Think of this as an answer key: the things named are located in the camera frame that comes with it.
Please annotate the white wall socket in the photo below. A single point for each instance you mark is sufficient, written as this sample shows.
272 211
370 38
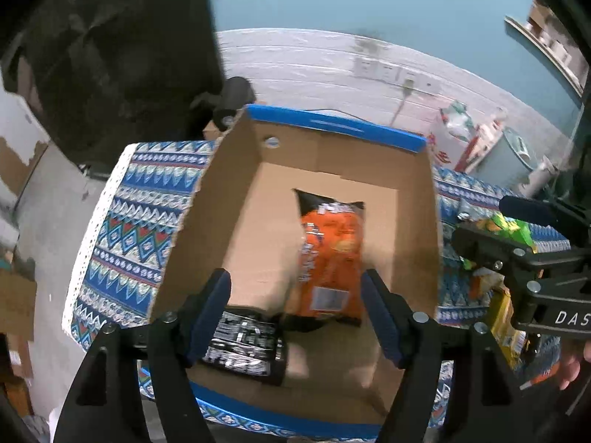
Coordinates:
412 77
388 70
429 84
365 65

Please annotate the person's right hand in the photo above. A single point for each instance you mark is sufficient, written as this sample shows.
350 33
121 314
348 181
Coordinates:
570 369

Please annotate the grey round bin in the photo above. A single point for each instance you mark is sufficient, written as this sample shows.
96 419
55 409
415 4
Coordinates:
505 161

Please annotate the pale orange snack bag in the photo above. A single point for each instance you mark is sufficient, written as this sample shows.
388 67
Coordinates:
485 284

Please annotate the wall shelf with boxes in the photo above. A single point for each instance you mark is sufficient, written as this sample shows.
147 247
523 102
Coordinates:
545 41

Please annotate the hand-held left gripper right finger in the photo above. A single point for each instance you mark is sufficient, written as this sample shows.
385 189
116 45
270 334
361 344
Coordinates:
382 320

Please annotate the small cardboard box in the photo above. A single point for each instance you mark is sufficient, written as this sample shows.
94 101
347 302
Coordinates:
213 131

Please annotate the bright green snack bag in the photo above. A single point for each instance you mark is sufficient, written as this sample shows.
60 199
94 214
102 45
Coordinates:
510 230

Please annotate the blue patterned tablecloth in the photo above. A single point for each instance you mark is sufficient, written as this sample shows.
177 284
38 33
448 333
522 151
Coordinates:
134 221

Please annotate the clear plastic toy pack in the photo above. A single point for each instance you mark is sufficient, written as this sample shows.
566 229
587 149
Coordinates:
457 117

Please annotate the red and white box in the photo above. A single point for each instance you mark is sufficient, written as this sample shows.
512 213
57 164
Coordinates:
443 147

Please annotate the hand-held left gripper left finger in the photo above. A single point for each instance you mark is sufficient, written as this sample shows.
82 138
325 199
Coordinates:
210 314

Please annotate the black snack packet white print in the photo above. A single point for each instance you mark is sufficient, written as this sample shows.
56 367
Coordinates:
244 341

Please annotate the white plastic object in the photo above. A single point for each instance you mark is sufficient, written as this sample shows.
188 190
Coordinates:
538 176

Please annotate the flat cardboard pieces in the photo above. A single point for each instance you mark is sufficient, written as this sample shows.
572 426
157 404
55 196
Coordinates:
18 304

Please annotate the orange snack bag black top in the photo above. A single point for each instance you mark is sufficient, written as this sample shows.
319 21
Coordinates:
330 258

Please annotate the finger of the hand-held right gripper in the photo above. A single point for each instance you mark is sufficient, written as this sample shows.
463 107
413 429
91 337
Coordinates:
526 210
485 244

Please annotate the cardboard box with blue rim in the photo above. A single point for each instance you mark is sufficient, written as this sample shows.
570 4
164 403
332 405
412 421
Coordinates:
268 240

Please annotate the yellow snack bag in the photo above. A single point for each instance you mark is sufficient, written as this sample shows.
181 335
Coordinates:
505 327

